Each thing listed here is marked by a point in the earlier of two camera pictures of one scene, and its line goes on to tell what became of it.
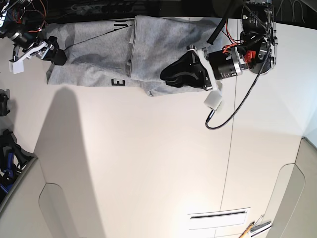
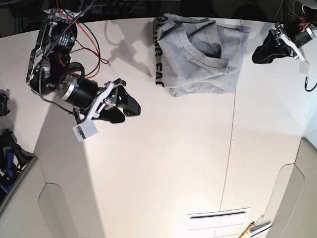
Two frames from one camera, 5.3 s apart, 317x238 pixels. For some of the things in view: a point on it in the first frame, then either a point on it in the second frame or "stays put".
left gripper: (44, 51) to (105, 99)
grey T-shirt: (127, 52) to (196, 55)
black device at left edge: (5, 100) stays put
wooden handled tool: (246, 230) stays put
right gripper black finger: (187, 70) to (273, 48)
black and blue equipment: (13, 159) stays put
